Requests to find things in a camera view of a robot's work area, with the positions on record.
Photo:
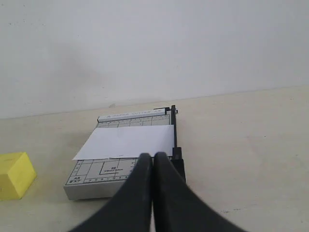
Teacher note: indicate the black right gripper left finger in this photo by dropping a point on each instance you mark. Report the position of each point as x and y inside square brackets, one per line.
[129, 210]

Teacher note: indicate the grey paper cutter base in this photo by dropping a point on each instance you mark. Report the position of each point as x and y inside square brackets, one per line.
[102, 178]

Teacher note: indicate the black cutter blade arm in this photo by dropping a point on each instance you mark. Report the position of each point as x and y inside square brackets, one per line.
[177, 159]

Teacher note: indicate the yellow foam cube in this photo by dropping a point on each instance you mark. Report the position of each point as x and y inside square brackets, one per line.
[16, 175]

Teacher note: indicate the white paper sheet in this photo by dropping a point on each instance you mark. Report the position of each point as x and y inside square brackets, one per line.
[127, 142]

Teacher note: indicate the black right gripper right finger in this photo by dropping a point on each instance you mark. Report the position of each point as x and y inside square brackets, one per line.
[177, 208]

